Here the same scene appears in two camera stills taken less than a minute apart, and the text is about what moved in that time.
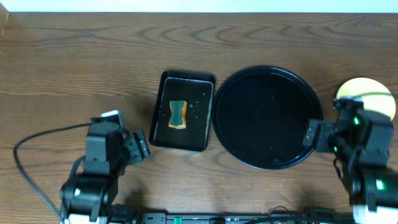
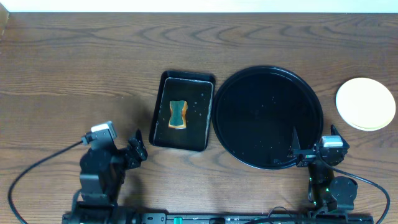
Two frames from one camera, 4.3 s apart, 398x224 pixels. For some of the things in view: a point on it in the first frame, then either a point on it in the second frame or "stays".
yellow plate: x=375 y=96 stays
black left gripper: x=138 y=144 stays
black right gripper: x=326 y=128 to x=305 y=154
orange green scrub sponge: x=178 y=114 stays
